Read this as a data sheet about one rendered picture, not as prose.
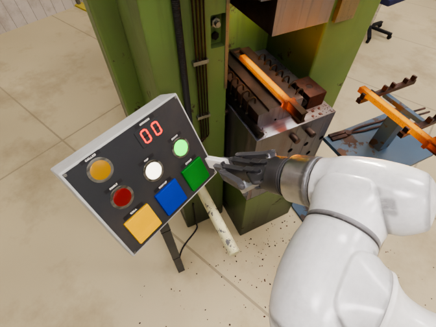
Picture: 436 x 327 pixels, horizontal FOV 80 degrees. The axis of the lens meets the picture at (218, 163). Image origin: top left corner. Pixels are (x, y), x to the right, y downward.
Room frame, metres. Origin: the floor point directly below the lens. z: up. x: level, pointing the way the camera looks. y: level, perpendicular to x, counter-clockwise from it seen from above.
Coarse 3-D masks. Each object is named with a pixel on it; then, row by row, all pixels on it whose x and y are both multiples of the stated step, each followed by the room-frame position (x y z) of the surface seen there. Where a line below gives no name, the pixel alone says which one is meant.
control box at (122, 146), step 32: (160, 96) 0.58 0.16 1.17; (128, 128) 0.43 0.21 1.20; (192, 128) 0.52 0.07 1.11; (64, 160) 0.36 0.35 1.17; (96, 160) 0.35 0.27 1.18; (128, 160) 0.38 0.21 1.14; (160, 160) 0.42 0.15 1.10; (192, 160) 0.46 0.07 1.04; (96, 192) 0.30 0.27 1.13; (192, 192) 0.40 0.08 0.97; (160, 224) 0.29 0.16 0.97
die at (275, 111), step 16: (240, 48) 1.15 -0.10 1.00; (240, 64) 1.03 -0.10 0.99; (256, 64) 1.02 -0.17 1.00; (240, 80) 0.93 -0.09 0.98; (256, 80) 0.92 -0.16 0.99; (272, 80) 0.90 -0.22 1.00; (240, 96) 0.84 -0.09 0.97; (256, 96) 0.82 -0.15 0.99; (272, 96) 0.81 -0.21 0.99; (256, 112) 0.73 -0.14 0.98; (272, 112) 0.75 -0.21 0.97
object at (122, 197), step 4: (124, 188) 0.33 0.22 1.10; (116, 192) 0.31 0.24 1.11; (120, 192) 0.32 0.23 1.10; (124, 192) 0.32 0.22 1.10; (128, 192) 0.32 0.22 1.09; (116, 196) 0.31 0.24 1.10; (120, 196) 0.31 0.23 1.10; (124, 196) 0.31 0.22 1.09; (128, 196) 0.32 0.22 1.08; (116, 200) 0.30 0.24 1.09; (120, 200) 0.30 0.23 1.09; (124, 200) 0.31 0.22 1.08; (128, 200) 0.31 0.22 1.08; (116, 204) 0.29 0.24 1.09; (120, 204) 0.30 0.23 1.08; (124, 204) 0.30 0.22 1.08
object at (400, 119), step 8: (360, 88) 0.88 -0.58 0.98; (368, 88) 0.88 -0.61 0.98; (368, 96) 0.84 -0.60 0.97; (376, 96) 0.83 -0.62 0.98; (376, 104) 0.80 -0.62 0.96; (384, 104) 0.78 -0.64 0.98; (384, 112) 0.76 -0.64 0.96; (392, 112) 0.74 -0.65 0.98; (400, 120) 0.70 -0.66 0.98; (408, 120) 0.69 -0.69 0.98; (416, 128) 0.65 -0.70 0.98; (416, 136) 0.63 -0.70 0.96; (424, 136) 0.61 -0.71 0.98; (424, 144) 0.59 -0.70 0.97; (432, 144) 0.58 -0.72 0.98; (432, 152) 0.56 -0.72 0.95
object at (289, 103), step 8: (240, 56) 1.07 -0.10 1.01; (248, 64) 1.00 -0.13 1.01; (256, 72) 0.95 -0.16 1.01; (264, 80) 0.89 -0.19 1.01; (272, 88) 0.84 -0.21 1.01; (280, 88) 0.84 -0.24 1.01; (280, 96) 0.79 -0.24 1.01; (288, 96) 0.79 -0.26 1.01; (288, 104) 0.75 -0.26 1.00; (296, 104) 0.73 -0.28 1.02; (288, 112) 0.74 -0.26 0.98; (296, 112) 0.71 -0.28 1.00; (304, 112) 0.69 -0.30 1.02; (296, 120) 0.70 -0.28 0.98; (304, 120) 0.69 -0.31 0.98
